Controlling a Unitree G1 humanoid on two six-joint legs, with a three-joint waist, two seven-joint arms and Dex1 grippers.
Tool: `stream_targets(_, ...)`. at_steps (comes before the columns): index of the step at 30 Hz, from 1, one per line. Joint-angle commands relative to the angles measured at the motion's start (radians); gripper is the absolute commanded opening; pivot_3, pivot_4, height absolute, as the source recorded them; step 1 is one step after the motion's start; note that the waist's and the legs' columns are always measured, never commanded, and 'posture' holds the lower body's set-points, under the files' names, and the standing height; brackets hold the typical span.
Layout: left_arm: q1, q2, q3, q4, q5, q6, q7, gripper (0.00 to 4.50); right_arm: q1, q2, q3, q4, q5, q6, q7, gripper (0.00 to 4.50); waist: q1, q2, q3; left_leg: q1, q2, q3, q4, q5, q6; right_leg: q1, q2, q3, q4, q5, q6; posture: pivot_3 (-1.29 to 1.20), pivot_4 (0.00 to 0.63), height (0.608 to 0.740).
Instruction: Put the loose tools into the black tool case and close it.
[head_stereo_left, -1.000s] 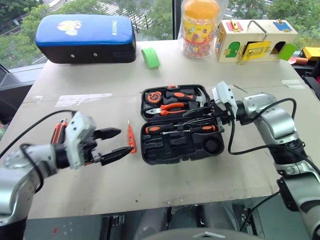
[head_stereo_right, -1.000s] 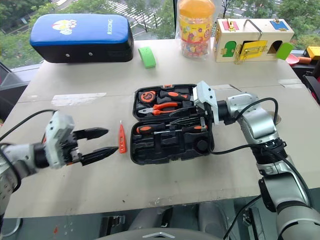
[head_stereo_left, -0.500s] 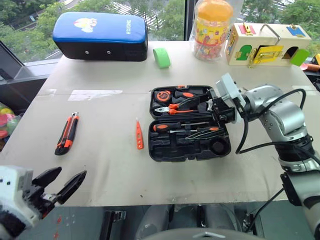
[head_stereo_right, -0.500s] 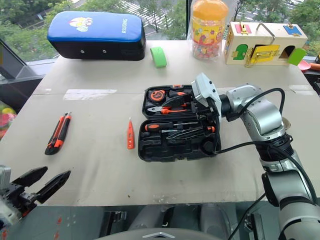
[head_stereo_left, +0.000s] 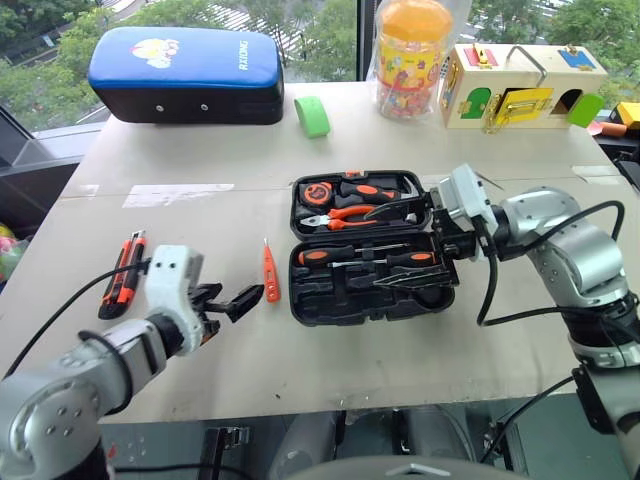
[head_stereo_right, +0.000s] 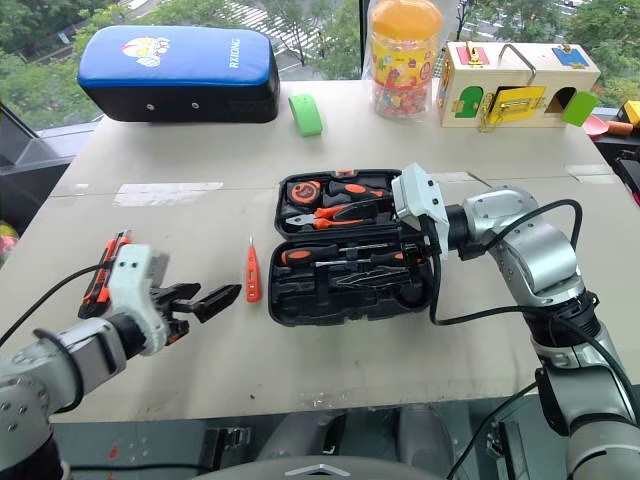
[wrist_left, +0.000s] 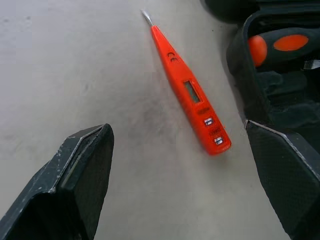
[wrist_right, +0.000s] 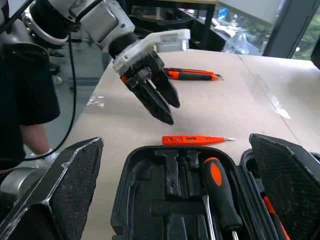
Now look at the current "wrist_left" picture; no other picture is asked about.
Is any black plastic tool case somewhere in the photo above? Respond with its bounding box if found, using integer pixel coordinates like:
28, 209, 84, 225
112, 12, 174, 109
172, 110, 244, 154
199, 0, 320, 141

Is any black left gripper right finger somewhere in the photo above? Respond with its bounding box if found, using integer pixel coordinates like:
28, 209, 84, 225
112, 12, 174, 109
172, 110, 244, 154
245, 119, 320, 240

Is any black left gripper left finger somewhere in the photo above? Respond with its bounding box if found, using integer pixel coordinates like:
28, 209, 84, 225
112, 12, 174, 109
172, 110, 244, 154
0, 123, 115, 240

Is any orange voltage tester pen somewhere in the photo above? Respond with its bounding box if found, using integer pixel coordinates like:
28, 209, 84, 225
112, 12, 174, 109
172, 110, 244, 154
140, 8, 232, 156

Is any black orange handled screwdriver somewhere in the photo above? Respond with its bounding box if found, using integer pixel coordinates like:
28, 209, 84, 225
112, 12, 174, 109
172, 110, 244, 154
247, 27, 320, 68

